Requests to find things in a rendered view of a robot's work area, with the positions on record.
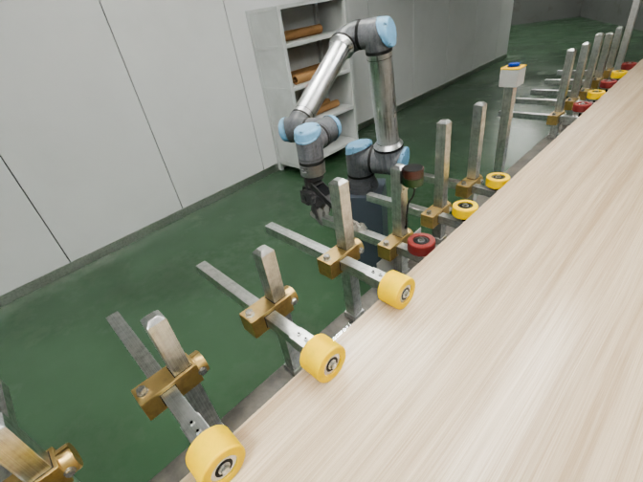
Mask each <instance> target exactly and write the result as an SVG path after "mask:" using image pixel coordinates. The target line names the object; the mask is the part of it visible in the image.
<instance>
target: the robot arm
mask: <svg viewBox="0 0 643 482"><path fill-rule="evenodd" d="M396 37H397V35H396V28H395V24H394V22H393V20H392V19H391V18H390V17H389V16H377V17H371V18H364V19H357V20H353V21H351V22H349V23H347V24H345V25H343V26H342V27H340V28H339V29H338V30H336V31H335V32H334V34H333V35H332V37H331V38H330V40H329V49H328V51H327V53H326V54H325V56H324V58H323V60H322V61H321V64H320V65H319V67H318V69H317V71H316V72H315V74H314V75H313V76H312V78H311V80H310V82H309V83H308V85H307V87H306V88H305V90H304V92H303V94H302V95H301V97H300V99H299V101H298V103H297V105H296V106H295V108H294V109H293V110H292V112H291V113H290V115H289V117H288V118H286V117H284V118H281V119H280V121H279V123H278V133H279V135H280V137H281V139H282V140H283V141H285V142H295V143H296V148H297V153H298V159H299V169H300V177H301V178H303V179H304V184H305V186H304V187H302V189H301V190H300V191H299V192H300V198H301V202H302V203H304V204H305V205H307V206H311V210H312V211H310V215H311V216H312V217H313V218H315V219H316V220H317V221H318V223H319V224H320V225H321V226H324V225H323V224H322V218H323V216H325V215H326V214H328V215H329V212H330V209H331V208H332V206H331V198H330V191H329V187H328V186H327V185H326V184H325V183H324V182H323V181H322V178H323V174H324V173H325V172H326V170H325V162H324V155H323V149H324V148H326V147H327V146H328V145H330V144H331V143H332V142H334V141H335V140H337V139H338V138H339V137H340V135H341V133H342V126H341V123H340V121H339V120H338V119H337V118H336V117H335V116H332V115H326V116H324V117H323V118H315V117H316V115H317V113H318V111H319V109H320V108H321V106H322V103H323V101H324V99H325V98H326V96H327V94H328V92H329V90H330V88H331V87H332V85H333V83H334V81H335V79H336V77H337V76H338V74H339V72H340V70H341V69H342V67H343V66H344V63H345V61H346V60H347V59H349V58H351V57H352V56H353V54H354V53H355V52H357V51H359V50H366V60H367V68H368V75H369V83H370V91H371V99H372V107H373V115H374V122H375V130H376V138H377V142H376V143H375V144H374V145H373V144H372V140H370V139H360V140H356V141H353V142H350V143H349V144H348V145H347V146H346V147H345V156H346V166H347V175H348V178H347V180H348V185H349V193H350V194H353V195H367V194H368V193H369V192H374V191H376V190H377V189H378V187H379V184H378V181H377V179H376V177H375V175H374V173H377V174H387V175H390V169H391V168H392V167H393V166H394V165H396V164H404V165H407V164H409V159H410V149H409V148H408V147H407V146H404V145H403V141H402V140H401V139H400V138H399V134H398V122H397V110H396V97H395V85H394V73H393V61H392V47H394V46H395V43H396ZM301 195H302V196H301Z"/></svg>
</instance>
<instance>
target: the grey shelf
mask: <svg viewBox="0 0 643 482"><path fill-rule="evenodd" d="M245 12H246V17H247V21H248V26H249V31H250V35H251V39H252V43H253V48H254V53H255V61H256V65H257V69H258V74H259V78H260V83H261V88H262V92H263V97H264V100H265V105H266V110H267V114H268V119H269V123H270V127H271V132H272V136H273V141H274V145H275V150H276V154H277V162H278V167H279V170H283V169H284V166H283V165H284V164H285V165H288V166H291V167H295V168H299V159H298V153H297V148H296V143H295V142H285V141H283V140H282V139H281V137H280V135H279V133H278V123H279V121H280V119H281V118H284V117H286V118H288V117H289V115H290V113H291V112H292V110H293V109H294V108H295V106H296V105H297V103H298V101H299V99H300V97H301V95H302V94H303V92H304V90H305V88H306V87H307V85H308V83H309V82H310V80H309V81H306V82H303V83H300V84H297V85H296V84H295V83H293V80H292V75H291V72H292V71H296V70H298V69H302V68H305V67H308V66H312V65H315V64H319V63H321V62H322V60H323V58H324V56H325V54H326V53H327V51H328V49H329V40H330V38H331V37H332V35H333V34H334V32H335V31H336V30H338V29H339V28H340V27H342V26H343V25H345V24H347V23H348V11H347V0H308V1H302V2H297V3H291V4H285V5H278V6H272V7H268V8H262V9H256V10H251V11H245ZM317 24H321V25H322V33H318V34H314V35H310V36H306V37H302V38H298V39H294V40H290V41H285V35H284V32H285V31H290V30H293V29H298V28H303V27H307V26H312V25H317ZM325 99H330V101H332V100H335V99H338V100H339V102H340V105H339V106H337V107H335V108H333V109H330V110H328V111H325V112H323V113H321V114H318V115H317V116H316V117H315V118H323V117H324V116H326V115H332V116H335V117H336V118H337V119H338V120H339V121H340V123H341V126H342V133H341V135H340V137H339V138H338V139H337V140H335V141H334V142H332V143H331V144H330V145H328V146H327V147H326V148H324V149H323V155H324V158H325V157H327V156H329V155H331V154H333V153H335V152H337V151H339V150H341V149H343V148H345V147H346V146H347V145H348V144H349V143H350V142H353V141H356V140H359V138H358V126H357V115H356V103H355V92H354V80H353V69H352V57H351V58H349V59H347V60H346V61H345V63H344V66H343V67H342V69H341V70H340V72H339V74H338V76H337V77H336V79H335V81H334V83H333V85H332V87H331V88H330V90H329V92H328V94H327V96H326V98H325Z"/></svg>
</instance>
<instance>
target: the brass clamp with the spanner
mask: <svg viewBox="0 0 643 482"><path fill-rule="evenodd" d="M413 234H414V233H413V231H412V230H411V229H410V228H408V233H407V234H405V235H404V236H403V237H399V236H396V235H394V234H390V235H389V236H388V237H386V238H385V239H384V240H383V241H381V242H380V243H379V244H377V248H378V257H381V258H383V259H385V260H387V261H389V262H391V261H392V260H393V259H394V258H395V257H396V256H398V255H399V254H397V246H398V245H400V244H401V243H402V242H403V243H406V244H408V238H409V237H410V236H411V235H413ZM385 240H387V241H389V246H387V247H385V246H383V243H384V241H385Z"/></svg>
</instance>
